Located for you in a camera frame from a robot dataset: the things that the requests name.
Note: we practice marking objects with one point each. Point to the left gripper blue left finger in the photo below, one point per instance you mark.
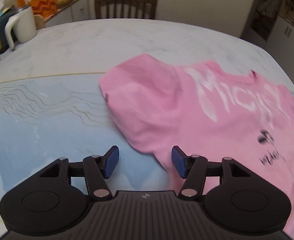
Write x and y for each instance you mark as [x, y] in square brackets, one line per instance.
[109, 162]

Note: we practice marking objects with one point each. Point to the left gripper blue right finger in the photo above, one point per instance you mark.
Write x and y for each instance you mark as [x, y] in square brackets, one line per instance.
[181, 162]

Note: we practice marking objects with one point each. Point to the pink Mickey t-shirt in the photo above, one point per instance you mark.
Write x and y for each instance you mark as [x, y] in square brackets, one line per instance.
[204, 111]

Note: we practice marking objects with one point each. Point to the wooden chair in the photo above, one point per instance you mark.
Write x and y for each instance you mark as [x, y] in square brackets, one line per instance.
[143, 9]

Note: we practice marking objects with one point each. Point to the white mug with handle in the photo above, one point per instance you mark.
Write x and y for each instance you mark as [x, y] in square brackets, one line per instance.
[23, 24]

